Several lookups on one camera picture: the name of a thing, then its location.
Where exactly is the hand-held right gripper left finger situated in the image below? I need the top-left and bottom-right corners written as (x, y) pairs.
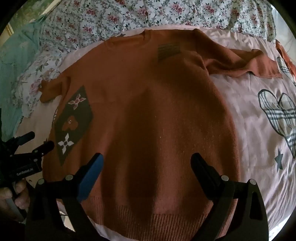
top-left (25, 153), bottom-right (104, 241)

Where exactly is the teal cloth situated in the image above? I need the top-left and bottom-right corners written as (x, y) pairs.
top-left (0, 21), bottom-right (50, 130)

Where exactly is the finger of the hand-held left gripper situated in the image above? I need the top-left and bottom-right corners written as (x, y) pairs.
top-left (13, 141), bottom-right (55, 163)
top-left (13, 131), bottom-right (36, 144)

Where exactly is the gold-framed green panel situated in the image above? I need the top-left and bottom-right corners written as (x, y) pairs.
top-left (3, 0), bottom-right (59, 34)

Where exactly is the person's left hand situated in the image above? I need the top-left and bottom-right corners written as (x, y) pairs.
top-left (0, 178), bottom-right (31, 223)

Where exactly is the small-flower print quilt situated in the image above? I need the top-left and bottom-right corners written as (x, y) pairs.
top-left (14, 0), bottom-right (281, 118)

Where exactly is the orange cloth piece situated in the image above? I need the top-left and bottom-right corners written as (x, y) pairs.
top-left (275, 39), bottom-right (296, 81)

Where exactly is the pink plaid-heart bed sheet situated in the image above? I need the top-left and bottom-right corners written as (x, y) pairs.
top-left (17, 25), bottom-right (296, 241)

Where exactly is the orange knit sweater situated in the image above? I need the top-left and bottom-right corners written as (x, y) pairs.
top-left (39, 29), bottom-right (283, 237)

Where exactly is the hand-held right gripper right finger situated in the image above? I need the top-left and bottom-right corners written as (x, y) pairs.
top-left (191, 152), bottom-right (270, 241)

